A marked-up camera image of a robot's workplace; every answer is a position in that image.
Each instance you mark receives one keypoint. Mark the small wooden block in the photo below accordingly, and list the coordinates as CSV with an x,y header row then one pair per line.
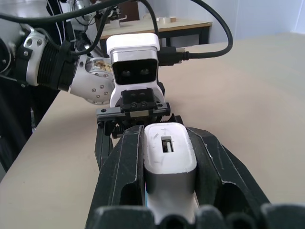
x,y
173,19

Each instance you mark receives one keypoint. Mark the white charger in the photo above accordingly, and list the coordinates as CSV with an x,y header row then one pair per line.
x,y
170,155

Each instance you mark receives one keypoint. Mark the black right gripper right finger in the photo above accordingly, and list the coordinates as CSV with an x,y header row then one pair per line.
x,y
214,167

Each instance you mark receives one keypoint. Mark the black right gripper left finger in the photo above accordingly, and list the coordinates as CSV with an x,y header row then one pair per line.
x,y
119,167

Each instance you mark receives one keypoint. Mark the wooden background table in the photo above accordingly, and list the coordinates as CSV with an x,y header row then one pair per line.
x,y
143,27

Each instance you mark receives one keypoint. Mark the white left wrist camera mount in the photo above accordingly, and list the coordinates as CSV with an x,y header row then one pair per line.
x,y
133,50

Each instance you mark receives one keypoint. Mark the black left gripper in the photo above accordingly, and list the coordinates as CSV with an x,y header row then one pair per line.
x,y
137,105

